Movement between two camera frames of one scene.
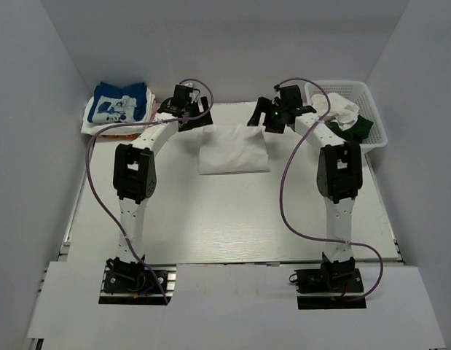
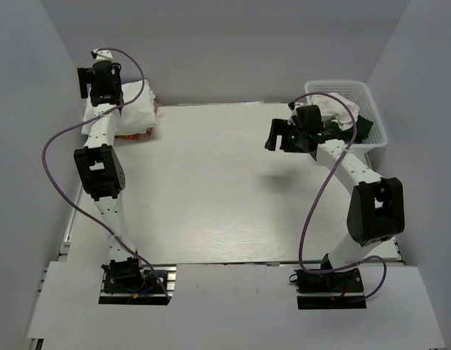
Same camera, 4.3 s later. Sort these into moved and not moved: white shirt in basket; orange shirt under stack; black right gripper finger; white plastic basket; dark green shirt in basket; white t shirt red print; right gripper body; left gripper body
Moved: left gripper body; right gripper body; white t shirt red print; black right gripper finger
Not moved: orange shirt under stack; white plastic basket; dark green shirt in basket; white shirt in basket
